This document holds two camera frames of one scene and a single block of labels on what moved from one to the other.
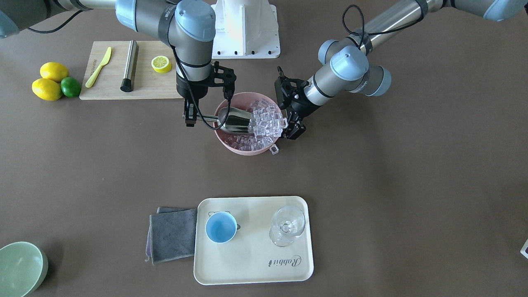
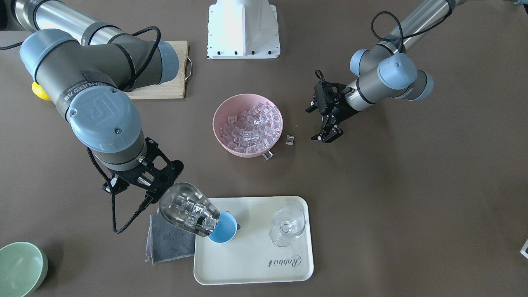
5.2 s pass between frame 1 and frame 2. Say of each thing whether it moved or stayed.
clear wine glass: stayed
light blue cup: stayed
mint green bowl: stayed
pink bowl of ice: stayed
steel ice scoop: moved
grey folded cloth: stayed
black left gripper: moved
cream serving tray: stayed
